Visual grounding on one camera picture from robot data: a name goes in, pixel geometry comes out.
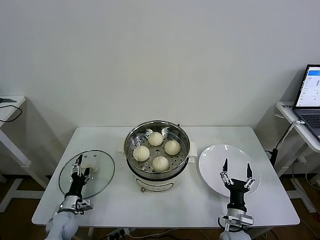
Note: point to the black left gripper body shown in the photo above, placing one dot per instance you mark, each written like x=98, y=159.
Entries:
x=77, y=185

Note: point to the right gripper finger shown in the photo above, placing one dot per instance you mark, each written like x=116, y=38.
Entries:
x=249, y=175
x=225, y=170

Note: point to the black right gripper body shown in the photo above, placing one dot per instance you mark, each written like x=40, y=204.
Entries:
x=237, y=191

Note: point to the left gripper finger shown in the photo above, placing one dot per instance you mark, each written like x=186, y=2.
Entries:
x=78, y=166
x=87, y=173

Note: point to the round glass lid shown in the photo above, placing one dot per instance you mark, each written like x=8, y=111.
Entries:
x=102, y=172

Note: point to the white steamed baozi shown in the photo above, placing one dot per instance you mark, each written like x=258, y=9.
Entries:
x=160, y=163
x=141, y=153
x=155, y=138
x=172, y=147

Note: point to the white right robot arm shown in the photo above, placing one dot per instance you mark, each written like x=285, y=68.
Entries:
x=235, y=236

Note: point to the stainless steel steamer basket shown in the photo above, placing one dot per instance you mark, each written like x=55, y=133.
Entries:
x=157, y=151

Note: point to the white round plate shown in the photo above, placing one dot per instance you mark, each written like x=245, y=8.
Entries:
x=212, y=162

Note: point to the white power strip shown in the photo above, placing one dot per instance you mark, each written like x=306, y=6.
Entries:
x=117, y=234

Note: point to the white side table with laptop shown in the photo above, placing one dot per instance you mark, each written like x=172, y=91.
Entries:
x=287, y=111

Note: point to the flat black object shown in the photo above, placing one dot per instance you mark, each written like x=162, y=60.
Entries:
x=7, y=100

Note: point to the grey open laptop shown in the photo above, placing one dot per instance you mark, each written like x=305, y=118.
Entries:
x=310, y=85

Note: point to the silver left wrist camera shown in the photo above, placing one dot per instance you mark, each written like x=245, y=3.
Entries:
x=85, y=205

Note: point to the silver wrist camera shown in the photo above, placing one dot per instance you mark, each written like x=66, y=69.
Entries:
x=246, y=220
x=85, y=205

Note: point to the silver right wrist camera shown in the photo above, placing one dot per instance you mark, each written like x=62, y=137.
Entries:
x=246, y=220

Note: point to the white wall socket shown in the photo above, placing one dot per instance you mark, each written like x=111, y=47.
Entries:
x=301, y=160

